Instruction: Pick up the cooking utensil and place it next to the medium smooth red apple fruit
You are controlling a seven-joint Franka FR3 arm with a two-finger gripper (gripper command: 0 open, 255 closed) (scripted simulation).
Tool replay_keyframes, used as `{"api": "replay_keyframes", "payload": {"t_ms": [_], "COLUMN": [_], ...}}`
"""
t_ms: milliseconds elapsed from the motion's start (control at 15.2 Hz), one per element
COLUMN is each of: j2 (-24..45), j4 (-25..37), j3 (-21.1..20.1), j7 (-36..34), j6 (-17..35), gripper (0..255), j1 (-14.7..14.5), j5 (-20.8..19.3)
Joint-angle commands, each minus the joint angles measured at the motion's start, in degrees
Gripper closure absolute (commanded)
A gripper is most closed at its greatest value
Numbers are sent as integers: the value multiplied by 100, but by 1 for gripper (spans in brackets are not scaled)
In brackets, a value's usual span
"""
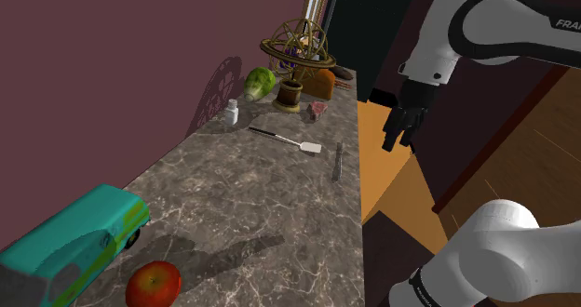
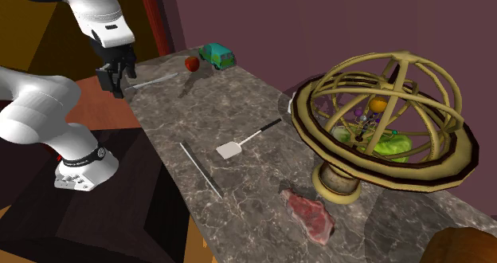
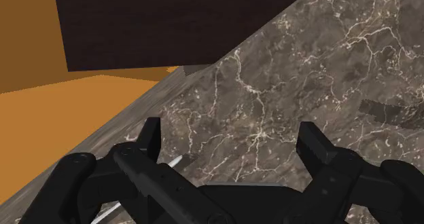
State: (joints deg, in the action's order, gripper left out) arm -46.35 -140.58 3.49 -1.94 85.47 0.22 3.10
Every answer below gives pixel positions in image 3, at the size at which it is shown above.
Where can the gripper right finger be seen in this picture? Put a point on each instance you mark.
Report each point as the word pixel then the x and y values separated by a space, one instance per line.
pixel 334 183

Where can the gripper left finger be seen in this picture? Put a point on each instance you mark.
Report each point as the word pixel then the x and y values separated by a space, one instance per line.
pixel 149 180

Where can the dark brown robot stand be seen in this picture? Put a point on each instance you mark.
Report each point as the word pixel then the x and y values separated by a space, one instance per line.
pixel 172 24

